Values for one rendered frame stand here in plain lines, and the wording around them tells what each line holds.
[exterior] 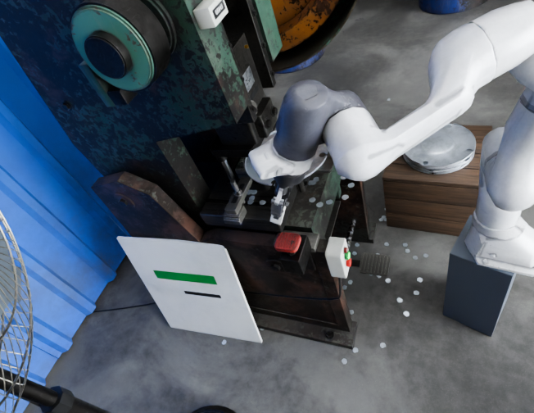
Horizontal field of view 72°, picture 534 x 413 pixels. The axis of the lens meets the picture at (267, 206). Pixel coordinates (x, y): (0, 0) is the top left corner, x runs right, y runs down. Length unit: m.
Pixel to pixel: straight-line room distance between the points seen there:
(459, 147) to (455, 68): 1.07
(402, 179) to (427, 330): 0.63
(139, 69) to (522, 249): 1.11
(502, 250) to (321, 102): 0.82
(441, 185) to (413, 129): 1.04
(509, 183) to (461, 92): 0.38
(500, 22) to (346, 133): 0.30
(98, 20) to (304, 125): 0.43
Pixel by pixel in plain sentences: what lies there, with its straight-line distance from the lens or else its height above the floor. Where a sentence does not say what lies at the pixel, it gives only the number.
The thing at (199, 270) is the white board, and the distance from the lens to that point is 1.50.
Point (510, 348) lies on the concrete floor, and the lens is 1.71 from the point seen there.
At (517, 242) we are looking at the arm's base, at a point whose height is 0.54.
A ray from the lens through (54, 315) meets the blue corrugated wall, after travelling 2.22.
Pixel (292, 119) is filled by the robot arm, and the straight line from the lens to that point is 0.65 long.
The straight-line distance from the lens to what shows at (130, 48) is 0.81.
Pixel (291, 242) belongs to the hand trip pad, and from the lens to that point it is 1.02.
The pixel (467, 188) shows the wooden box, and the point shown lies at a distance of 1.70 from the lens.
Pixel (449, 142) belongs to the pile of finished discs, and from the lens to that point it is 1.79.
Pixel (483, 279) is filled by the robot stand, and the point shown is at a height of 0.37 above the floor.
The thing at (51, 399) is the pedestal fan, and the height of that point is 0.86.
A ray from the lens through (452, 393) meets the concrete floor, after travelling 1.62.
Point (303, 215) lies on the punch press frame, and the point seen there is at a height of 0.65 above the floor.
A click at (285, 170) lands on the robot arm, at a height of 1.09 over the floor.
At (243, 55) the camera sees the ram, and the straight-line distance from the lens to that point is 1.11.
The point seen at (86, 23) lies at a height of 1.39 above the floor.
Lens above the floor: 1.56
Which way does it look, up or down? 45 degrees down
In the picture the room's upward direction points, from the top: 24 degrees counter-clockwise
